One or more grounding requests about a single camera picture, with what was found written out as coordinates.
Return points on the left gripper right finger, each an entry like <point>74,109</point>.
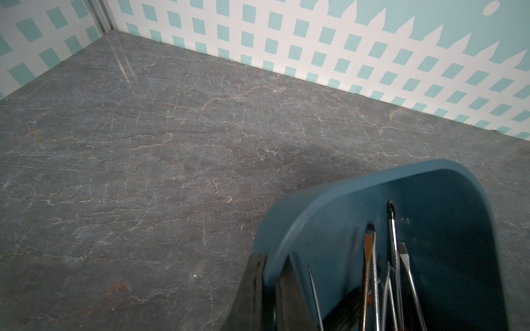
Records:
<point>290,307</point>

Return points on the teal plastic storage box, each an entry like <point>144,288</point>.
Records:
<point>442,215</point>

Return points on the screwdriver in box long shaft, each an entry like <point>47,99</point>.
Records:
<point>396,264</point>

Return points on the screwdriver in box orange collar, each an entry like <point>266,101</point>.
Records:
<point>387,303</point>

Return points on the screwdriver in box knurled handle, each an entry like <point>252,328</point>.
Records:
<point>346,314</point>

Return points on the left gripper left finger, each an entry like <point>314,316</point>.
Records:
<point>246,310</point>

